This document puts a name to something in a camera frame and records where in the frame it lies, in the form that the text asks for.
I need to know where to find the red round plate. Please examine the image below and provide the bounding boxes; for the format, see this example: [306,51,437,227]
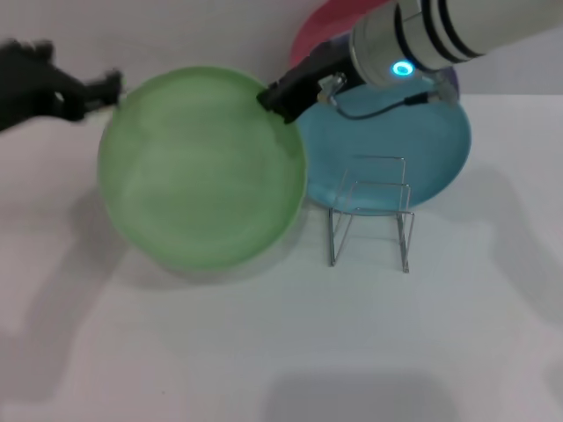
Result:
[289,0,389,67]

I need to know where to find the green round plate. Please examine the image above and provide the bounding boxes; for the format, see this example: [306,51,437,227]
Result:
[97,65,308,273]

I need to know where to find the chrome wire plate rack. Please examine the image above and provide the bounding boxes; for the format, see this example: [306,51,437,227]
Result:
[327,154,415,274]

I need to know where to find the black cable with connectors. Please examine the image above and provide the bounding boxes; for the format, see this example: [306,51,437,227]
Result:
[316,73,458,120]

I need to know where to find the purple-blue round plate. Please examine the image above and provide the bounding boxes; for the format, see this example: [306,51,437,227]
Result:
[325,35,461,102]

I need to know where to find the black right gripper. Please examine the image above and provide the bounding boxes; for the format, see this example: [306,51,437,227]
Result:
[256,41,367,126]

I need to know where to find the teal round plate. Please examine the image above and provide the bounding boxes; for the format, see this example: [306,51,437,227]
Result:
[298,82,472,217]

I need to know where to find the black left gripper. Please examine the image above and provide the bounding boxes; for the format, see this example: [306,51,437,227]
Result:
[0,38,126,133]

